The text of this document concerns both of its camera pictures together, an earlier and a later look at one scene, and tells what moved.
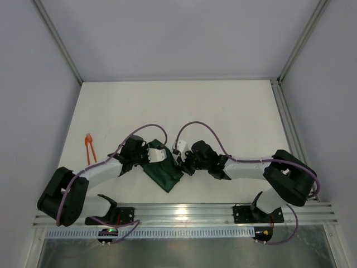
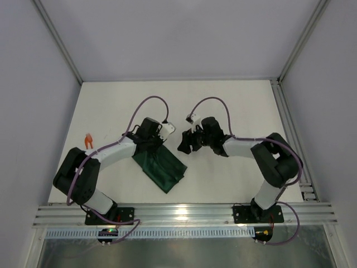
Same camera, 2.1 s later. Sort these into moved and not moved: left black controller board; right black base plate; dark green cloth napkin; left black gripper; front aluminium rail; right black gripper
Moved: right black gripper; left black gripper
Not moved: dark green cloth napkin; front aluminium rail; right black base plate; left black controller board
